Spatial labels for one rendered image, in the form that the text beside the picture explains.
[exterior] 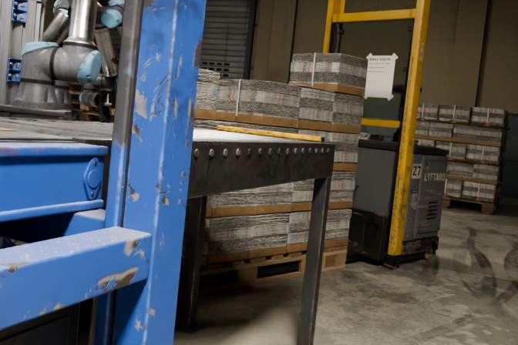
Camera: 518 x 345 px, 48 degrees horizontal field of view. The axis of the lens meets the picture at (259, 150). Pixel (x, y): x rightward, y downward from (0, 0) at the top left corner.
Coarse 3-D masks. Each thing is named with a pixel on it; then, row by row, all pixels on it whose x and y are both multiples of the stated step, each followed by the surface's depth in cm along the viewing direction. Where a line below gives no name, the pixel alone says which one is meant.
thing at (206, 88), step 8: (200, 72) 262; (208, 72) 265; (216, 72) 268; (200, 80) 263; (208, 80) 266; (216, 80) 269; (200, 88) 264; (208, 88) 267; (216, 88) 270; (200, 96) 264; (208, 96) 268; (200, 104) 265; (208, 104) 268
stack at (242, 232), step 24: (240, 192) 288; (264, 192) 300; (288, 192) 315; (312, 192) 329; (216, 216) 282; (240, 216) 290; (264, 216) 304; (288, 216) 317; (216, 240) 281; (240, 240) 292; (264, 240) 306; (288, 240) 320; (216, 264) 282; (240, 264) 294; (264, 264) 307; (216, 288) 283
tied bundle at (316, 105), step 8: (304, 88) 315; (304, 96) 317; (312, 96) 322; (320, 96) 325; (328, 96) 331; (304, 104) 317; (312, 104) 322; (320, 104) 326; (328, 104) 332; (304, 112) 317; (312, 112) 322; (320, 112) 326; (328, 112) 332; (312, 120) 323; (320, 120) 328; (328, 120) 332; (296, 128) 319
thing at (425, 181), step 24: (360, 144) 404; (384, 144) 390; (360, 168) 403; (384, 168) 390; (432, 168) 397; (360, 192) 403; (384, 192) 390; (432, 192) 401; (408, 216) 380; (432, 216) 405; (408, 240) 384; (432, 240) 408
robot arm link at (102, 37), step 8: (96, 32) 282; (104, 32) 283; (96, 40) 285; (104, 40) 285; (104, 48) 287; (112, 48) 290; (104, 56) 289; (112, 56) 291; (104, 64) 292; (112, 64) 293; (104, 72) 296; (112, 72) 295; (104, 80) 299; (112, 80) 297; (104, 88) 302; (112, 88) 300
